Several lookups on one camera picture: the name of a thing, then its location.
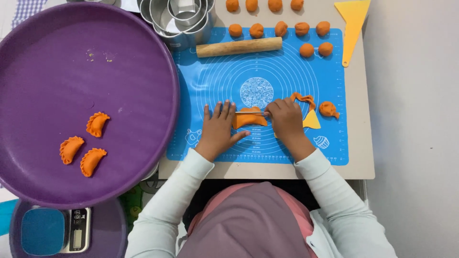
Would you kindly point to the person's left hand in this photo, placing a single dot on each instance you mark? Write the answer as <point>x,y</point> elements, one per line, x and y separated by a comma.
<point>217,132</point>

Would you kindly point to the person's right hand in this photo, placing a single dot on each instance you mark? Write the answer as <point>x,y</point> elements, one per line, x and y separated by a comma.
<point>288,123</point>

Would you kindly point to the person's right fingers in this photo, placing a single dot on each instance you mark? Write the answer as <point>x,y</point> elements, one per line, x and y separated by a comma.
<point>278,107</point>

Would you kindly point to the thin metal tool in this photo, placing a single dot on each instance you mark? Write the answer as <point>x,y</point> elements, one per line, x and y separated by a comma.
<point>249,113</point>

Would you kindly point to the orange dough pastry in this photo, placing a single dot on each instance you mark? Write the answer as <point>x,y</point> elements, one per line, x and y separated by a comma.
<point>249,121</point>

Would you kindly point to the orange dough scrap strip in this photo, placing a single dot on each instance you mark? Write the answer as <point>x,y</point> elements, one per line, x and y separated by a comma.
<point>304,98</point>

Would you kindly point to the small yellow plastic scraper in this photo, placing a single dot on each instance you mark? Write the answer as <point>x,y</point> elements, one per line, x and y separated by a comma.
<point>312,122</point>

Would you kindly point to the orange dough scrap lump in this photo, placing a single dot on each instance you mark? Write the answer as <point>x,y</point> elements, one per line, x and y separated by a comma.
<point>327,108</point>

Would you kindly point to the blue silicone baking mat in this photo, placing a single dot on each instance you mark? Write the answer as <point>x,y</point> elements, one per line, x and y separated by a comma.
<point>222,79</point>

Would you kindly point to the wooden rolling pin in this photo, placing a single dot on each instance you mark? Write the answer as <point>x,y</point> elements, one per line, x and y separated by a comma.
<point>238,47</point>

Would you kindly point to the group of orange dough balls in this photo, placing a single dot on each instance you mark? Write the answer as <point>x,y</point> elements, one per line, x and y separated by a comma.
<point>256,30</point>

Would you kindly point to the large steel flower cutter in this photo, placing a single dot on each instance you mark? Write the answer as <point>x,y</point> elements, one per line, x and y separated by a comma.
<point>186,39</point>

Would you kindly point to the large yellow plastic scraper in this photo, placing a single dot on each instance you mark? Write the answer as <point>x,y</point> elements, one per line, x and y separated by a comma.
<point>353,21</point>

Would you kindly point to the mauve headscarf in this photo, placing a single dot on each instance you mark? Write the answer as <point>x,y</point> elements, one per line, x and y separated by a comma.
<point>247,222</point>

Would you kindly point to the medium steel flower cutter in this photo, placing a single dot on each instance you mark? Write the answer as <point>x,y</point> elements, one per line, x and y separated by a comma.
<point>161,16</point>

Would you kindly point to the green patterned floor mat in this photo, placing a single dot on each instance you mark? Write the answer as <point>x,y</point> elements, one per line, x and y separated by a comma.
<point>134,204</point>

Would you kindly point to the orange crimped pastry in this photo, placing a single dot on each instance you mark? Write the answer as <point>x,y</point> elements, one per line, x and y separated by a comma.
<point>96,123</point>
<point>91,161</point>
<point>70,148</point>

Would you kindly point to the large purple round tray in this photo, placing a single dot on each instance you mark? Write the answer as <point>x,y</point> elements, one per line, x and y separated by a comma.
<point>71,89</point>

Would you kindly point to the small purple round tray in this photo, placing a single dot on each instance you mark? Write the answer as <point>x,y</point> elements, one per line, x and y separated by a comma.
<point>107,229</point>

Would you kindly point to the blue digital kitchen scale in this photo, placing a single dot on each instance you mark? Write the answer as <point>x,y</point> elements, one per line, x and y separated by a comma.
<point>43,231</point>

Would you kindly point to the blue checked cloth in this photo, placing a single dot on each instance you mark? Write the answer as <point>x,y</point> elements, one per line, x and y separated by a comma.
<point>27,10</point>

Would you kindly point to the teal plastic object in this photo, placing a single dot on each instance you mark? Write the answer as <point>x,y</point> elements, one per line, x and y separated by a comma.
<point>7,216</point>

